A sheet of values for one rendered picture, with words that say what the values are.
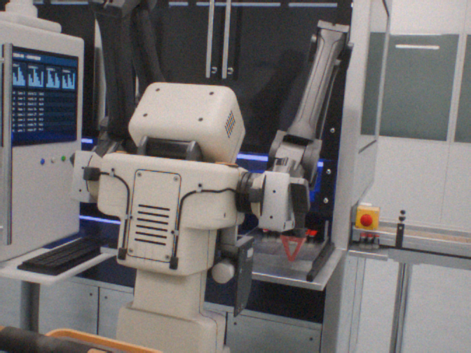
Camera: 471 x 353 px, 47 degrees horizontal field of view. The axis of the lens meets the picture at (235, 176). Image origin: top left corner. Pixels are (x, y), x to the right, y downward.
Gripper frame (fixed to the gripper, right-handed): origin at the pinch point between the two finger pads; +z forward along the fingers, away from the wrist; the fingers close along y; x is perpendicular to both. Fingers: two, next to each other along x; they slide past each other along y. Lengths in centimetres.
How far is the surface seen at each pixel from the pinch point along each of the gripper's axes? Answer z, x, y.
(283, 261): 1.3, 2.3, 0.7
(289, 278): 4.7, -1.2, -6.9
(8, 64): -47, 83, -28
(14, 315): 46, 125, 43
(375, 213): -15.3, -21.3, 28.8
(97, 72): -57, 87, 25
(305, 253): 0.0, -0.9, 19.8
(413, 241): -7, -35, 42
